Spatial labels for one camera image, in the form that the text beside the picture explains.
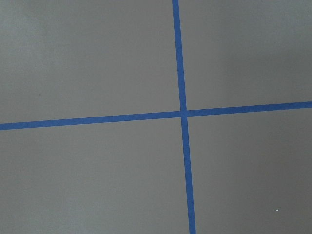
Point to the blue tape grid lines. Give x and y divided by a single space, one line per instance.
183 114

